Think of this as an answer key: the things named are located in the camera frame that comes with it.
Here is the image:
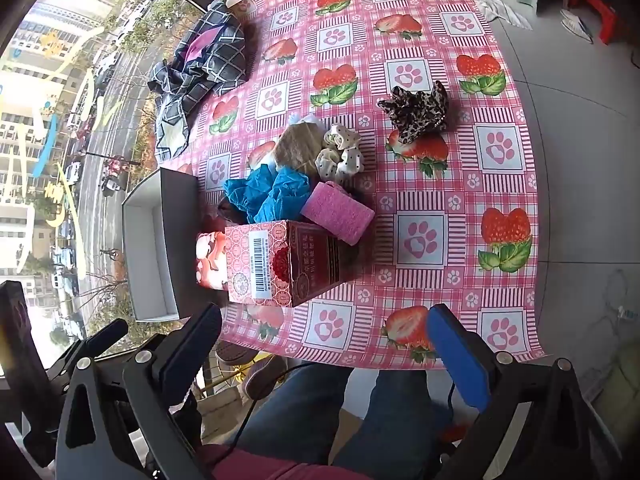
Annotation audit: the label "red white patterned packet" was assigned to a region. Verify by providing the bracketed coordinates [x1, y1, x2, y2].
[194, 230, 229, 292]

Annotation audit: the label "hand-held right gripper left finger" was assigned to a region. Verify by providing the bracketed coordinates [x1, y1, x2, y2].
[55, 302, 223, 480]

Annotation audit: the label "red tissue box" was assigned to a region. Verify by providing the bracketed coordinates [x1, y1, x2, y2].
[224, 219, 353, 309]

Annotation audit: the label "pink strawberry print tablecloth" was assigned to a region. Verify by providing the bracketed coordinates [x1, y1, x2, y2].
[180, 0, 547, 372]

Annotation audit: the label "white cloth on floor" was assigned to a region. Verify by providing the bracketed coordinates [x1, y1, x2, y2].
[469, 0, 533, 31]

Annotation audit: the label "white slippers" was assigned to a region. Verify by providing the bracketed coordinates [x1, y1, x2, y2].
[559, 7, 597, 44]

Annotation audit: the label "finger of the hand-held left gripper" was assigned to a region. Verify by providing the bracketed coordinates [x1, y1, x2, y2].
[46, 317, 130, 378]

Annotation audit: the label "dark plaid cloth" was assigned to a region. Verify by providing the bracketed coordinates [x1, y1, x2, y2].
[152, 0, 249, 162]

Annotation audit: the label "blue cloth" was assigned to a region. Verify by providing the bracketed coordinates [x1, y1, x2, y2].
[223, 165, 322, 226]

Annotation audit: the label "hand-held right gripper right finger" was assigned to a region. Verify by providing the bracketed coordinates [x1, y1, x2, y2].
[426, 304, 608, 480]

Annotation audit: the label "white lace sock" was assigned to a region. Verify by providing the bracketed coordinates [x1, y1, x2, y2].
[314, 122, 367, 184]

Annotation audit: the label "person's brown shoe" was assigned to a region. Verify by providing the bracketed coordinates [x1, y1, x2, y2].
[215, 339, 262, 367]
[243, 355, 289, 402]

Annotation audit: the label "person's blue jeans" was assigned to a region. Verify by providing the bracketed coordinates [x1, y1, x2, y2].
[234, 360, 453, 471]

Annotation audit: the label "beige sock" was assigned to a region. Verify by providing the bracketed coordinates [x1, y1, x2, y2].
[274, 122, 325, 175]

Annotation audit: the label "person's maroon shirt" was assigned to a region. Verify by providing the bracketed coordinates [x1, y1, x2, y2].
[199, 444, 383, 480]

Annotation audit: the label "red plastic stool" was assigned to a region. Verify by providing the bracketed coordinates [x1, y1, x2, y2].
[572, 0, 622, 46]

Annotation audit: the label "pink sponge cloth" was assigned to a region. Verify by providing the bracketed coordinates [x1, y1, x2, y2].
[301, 181, 376, 247]

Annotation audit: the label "leopard print scrunchie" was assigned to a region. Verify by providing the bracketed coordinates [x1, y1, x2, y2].
[376, 80, 451, 144]

